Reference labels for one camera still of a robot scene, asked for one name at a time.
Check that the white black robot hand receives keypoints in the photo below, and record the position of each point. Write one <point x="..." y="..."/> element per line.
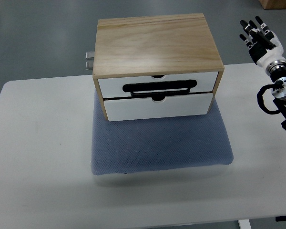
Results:
<point x="264" y="47"/>

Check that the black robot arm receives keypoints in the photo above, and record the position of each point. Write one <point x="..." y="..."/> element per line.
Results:
<point x="278" y="77"/>

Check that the wooden drawer cabinet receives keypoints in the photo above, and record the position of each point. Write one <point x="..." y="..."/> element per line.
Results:
<point x="154" y="46"/>

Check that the white lower drawer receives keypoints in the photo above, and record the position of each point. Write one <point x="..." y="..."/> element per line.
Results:
<point x="146" y="108"/>

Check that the cardboard box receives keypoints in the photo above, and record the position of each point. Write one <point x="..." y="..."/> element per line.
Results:
<point x="273" y="4"/>

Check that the black table control panel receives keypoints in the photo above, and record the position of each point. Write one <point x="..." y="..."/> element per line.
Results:
<point x="280" y="218"/>

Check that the blue mesh cushion mat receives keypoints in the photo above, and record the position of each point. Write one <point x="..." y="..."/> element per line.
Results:
<point x="133" y="146"/>

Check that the white table leg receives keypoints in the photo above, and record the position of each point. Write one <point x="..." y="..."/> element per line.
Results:
<point x="244" y="224"/>

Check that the grey metal table bracket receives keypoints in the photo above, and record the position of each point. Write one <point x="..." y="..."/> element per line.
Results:
<point x="89" y="57"/>

